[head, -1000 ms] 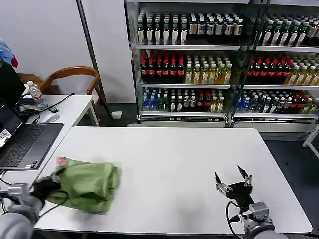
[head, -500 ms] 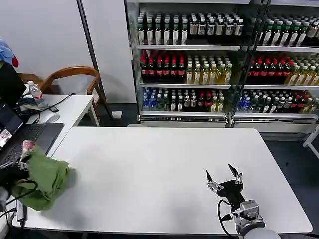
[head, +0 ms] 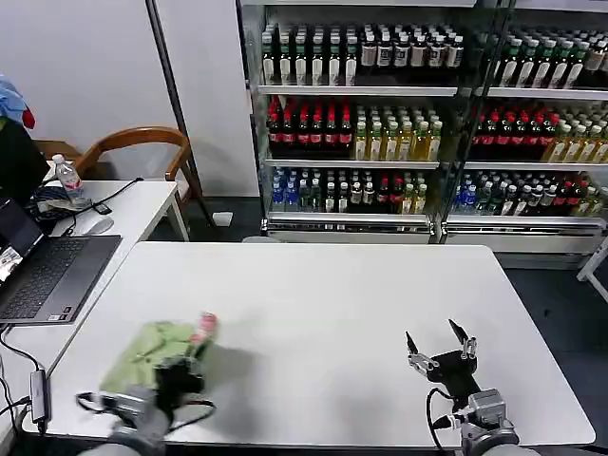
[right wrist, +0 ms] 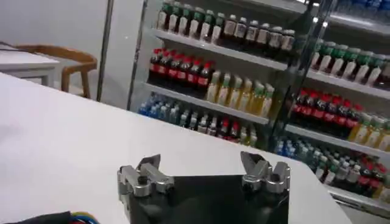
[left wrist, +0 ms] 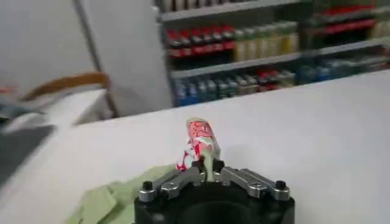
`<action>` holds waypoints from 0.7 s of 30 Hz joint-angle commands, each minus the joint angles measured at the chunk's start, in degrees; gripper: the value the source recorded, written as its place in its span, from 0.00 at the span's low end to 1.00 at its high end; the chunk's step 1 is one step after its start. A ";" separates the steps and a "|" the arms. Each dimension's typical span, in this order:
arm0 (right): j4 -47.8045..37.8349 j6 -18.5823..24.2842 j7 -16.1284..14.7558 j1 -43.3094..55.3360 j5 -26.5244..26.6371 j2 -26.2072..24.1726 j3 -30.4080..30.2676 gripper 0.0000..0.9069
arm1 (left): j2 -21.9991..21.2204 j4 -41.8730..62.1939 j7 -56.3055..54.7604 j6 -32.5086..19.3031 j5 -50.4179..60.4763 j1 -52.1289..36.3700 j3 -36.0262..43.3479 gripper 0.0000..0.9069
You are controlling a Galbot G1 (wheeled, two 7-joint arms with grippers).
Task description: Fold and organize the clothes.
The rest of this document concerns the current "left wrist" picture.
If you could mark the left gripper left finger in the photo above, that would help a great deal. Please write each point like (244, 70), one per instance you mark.
(173, 184)

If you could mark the metal shelf with bottles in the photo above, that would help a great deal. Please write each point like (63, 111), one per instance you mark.
(228, 51)
(344, 36)

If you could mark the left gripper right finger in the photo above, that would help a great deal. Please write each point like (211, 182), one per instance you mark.
(250, 182)

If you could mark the light green t-shirt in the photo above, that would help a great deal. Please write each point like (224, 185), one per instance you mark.
(100, 204)

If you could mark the black slanted pole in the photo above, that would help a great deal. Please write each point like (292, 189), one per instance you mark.
(97, 61)

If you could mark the white side desk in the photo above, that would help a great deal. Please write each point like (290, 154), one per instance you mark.
(76, 105)

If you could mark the brown wooden chair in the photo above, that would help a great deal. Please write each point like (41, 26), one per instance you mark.
(67, 82)

